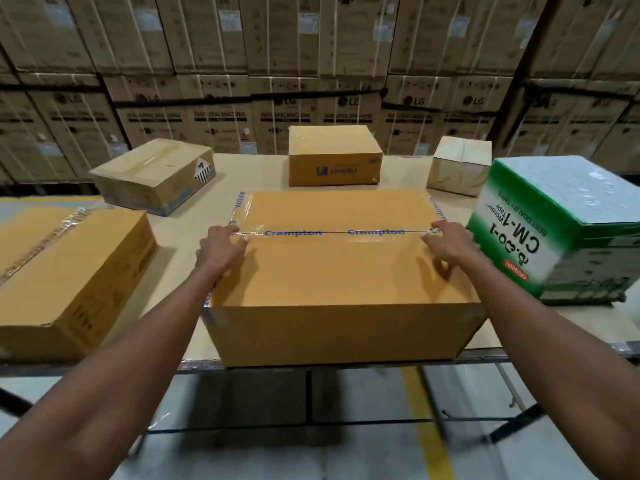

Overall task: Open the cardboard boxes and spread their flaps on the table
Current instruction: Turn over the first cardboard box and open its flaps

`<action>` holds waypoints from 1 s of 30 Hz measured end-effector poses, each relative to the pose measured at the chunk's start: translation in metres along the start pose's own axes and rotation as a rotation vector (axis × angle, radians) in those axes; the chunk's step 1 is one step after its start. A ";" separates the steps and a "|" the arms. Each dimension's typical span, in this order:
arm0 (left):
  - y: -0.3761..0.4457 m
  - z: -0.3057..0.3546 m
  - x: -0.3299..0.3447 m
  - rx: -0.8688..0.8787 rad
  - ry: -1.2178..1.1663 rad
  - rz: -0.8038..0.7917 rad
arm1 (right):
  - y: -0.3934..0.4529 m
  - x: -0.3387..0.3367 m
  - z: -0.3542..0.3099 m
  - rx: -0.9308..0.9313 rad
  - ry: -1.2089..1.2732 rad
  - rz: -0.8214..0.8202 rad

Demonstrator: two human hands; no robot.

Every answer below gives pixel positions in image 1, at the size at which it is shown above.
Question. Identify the large yellow cardboard box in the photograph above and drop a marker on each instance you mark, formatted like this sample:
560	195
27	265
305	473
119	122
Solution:
340	274

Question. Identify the person's right hand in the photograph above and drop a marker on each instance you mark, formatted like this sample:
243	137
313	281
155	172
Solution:
455	247

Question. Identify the taped box with hazard label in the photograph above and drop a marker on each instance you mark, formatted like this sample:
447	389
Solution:
150	169

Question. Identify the person's right forearm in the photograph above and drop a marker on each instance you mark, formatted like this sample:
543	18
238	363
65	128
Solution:
550	354

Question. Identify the small pale cardboard box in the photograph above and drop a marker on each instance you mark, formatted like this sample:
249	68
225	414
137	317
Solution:
457	164

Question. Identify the green white CM-1 box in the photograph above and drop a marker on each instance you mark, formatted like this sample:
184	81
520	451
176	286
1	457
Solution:
565	194

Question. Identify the person's left forearm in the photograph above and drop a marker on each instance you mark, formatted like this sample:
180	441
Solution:
125	374

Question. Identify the yellow-brown box with printed tape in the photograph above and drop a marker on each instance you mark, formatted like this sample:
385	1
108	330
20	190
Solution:
65	274

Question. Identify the blue logo yellow cardboard box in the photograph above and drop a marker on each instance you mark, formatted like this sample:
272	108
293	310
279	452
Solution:
335	144

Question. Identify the person's left hand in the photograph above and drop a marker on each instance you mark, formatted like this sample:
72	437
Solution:
220	249

